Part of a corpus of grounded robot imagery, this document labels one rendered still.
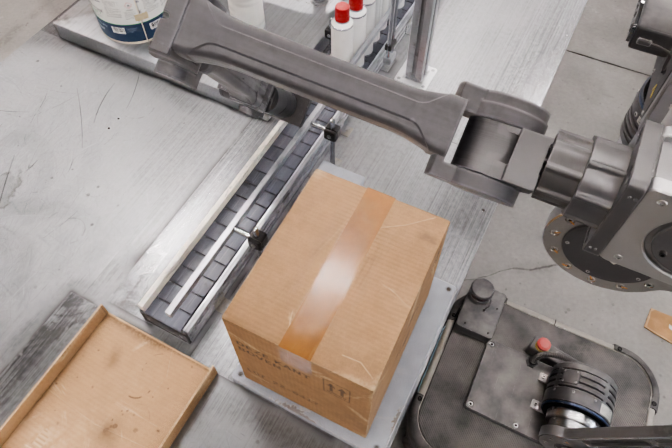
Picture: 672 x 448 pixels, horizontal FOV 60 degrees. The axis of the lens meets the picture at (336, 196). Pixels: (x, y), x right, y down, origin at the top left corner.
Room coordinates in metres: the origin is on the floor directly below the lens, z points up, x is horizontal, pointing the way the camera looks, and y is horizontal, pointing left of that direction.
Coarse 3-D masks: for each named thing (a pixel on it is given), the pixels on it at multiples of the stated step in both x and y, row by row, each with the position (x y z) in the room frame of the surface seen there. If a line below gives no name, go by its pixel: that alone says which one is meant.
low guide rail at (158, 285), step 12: (276, 132) 0.86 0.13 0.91; (264, 144) 0.82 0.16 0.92; (252, 156) 0.79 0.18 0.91; (252, 168) 0.77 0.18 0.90; (240, 180) 0.73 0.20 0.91; (228, 192) 0.70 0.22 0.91; (216, 204) 0.67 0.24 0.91; (216, 216) 0.65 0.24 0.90; (204, 228) 0.61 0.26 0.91; (192, 240) 0.58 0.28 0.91; (180, 252) 0.55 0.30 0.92; (168, 264) 0.53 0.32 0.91; (180, 264) 0.54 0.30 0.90; (168, 276) 0.51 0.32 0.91; (156, 288) 0.48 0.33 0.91; (144, 300) 0.45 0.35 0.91
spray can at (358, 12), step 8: (352, 0) 1.10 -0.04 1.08; (360, 0) 1.11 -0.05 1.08; (352, 8) 1.10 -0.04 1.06; (360, 8) 1.11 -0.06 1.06; (352, 16) 1.10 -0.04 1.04; (360, 16) 1.10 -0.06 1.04; (360, 24) 1.10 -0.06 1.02; (360, 32) 1.10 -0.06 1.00; (360, 40) 1.10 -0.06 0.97; (360, 64) 1.10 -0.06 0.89
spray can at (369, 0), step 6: (366, 0) 1.15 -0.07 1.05; (372, 0) 1.15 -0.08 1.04; (366, 6) 1.14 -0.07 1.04; (372, 6) 1.15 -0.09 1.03; (372, 12) 1.15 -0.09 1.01; (366, 18) 1.14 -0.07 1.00; (372, 18) 1.15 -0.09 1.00; (366, 24) 1.14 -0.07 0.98; (372, 24) 1.15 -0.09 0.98; (366, 30) 1.14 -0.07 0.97; (366, 36) 1.14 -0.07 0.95; (372, 42) 1.15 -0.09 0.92; (372, 48) 1.16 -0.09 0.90; (366, 54) 1.14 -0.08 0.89
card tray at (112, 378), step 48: (96, 336) 0.42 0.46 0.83; (144, 336) 0.42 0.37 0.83; (48, 384) 0.32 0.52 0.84; (96, 384) 0.33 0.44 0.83; (144, 384) 0.33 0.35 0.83; (192, 384) 0.33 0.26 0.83; (0, 432) 0.24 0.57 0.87; (48, 432) 0.24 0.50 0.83; (96, 432) 0.24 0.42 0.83; (144, 432) 0.24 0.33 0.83
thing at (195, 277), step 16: (400, 0) 1.27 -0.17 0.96; (384, 16) 1.20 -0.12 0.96; (320, 112) 0.89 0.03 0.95; (304, 128) 0.83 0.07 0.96; (288, 144) 0.78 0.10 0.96; (272, 176) 0.71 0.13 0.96; (256, 192) 0.66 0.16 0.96; (224, 240) 0.55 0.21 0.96; (208, 256) 0.52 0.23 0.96; (192, 288) 0.46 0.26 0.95; (176, 304) 0.43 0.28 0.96
